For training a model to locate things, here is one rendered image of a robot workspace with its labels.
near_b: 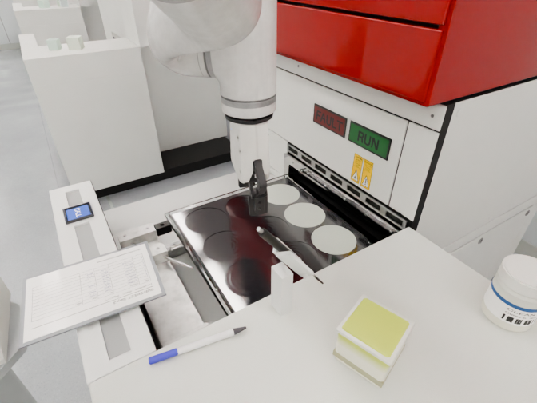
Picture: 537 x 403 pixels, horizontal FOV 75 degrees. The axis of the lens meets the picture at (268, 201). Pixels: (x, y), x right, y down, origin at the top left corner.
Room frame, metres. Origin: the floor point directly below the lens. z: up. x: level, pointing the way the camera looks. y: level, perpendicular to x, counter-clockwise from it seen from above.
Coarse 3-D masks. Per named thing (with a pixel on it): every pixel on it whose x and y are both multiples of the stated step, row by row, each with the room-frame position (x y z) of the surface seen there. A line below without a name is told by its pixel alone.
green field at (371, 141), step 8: (352, 128) 0.73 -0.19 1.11; (360, 128) 0.71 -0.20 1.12; (352, 136) 0.73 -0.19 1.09; (360, 136) 0.71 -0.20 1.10; (368, 136) 0.69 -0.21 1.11; (376, 136) 0.67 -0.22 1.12; (360, 144) 0.71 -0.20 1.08; (368, 144) 0.69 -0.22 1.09; (376, 144) 0.67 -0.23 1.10; (384, 144) 0.65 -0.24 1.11; (376, 152) 0.67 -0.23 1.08; (384, 152) 0.65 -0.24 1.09
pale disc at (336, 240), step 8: (320, 232) 0.63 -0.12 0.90; (328, 232) 0.63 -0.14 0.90; (336, 232) 0.63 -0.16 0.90; (344, 232) 0.63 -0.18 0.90; (312, 240) 0.60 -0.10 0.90; (320, 240) 0.60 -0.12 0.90; (328, 240) 0.60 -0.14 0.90; (336, 240) 0.60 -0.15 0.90; (344, 240) 0.60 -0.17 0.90; (352, 240) 0.60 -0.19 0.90; (320, 248) 0.57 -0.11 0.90; (328, 248) 0.57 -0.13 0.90; (336, 248) 0.57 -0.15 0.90; (344, 248) 0.57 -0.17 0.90; (352, 248) 0.57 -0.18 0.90
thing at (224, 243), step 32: (192, 224) 0.66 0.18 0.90; (224, 224) 0.66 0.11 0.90; (256, 224) 0.66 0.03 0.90; (288, 224) 0.65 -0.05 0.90; (320, 224) 0.65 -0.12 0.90; (224, 256) 0.55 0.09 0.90; (256, 256) 0.55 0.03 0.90; (320, 256) 0.55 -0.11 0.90; (224, 288) 0.46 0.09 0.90; (256, 288) 0.46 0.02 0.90
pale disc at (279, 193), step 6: (270, 186) 0.82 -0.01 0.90; (276, 186) 0.82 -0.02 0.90; (282, 186) 0.82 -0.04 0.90; (288, 186) 0.82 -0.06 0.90; (270, 192) 0.79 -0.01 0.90; (276, 192) 0.79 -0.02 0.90; (282, 192) 0.79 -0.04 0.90; (288, 192) 0.79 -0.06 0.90; (294, 192) 0.79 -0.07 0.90; (270, 198) 0.76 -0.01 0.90; (276, 198) 0.76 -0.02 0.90; (282, 198) 0.76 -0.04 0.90; (288, 198) 0.76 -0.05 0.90; (294, 198) 0.76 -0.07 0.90; (276, 204) 0.74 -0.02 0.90; (282, 204) 0.74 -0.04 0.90
